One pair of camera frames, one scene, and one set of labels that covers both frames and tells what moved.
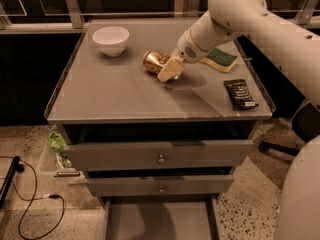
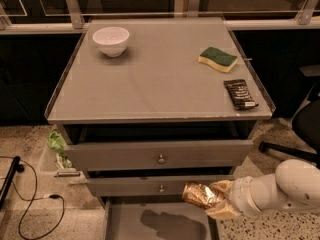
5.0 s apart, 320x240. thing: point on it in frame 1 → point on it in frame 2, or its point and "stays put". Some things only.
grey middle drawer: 165,186 stays put
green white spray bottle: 58,144 stays put
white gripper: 186,49 → 240,195
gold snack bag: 153,61 → 199,194
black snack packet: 241,97 stays put
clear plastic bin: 56,161 stays put
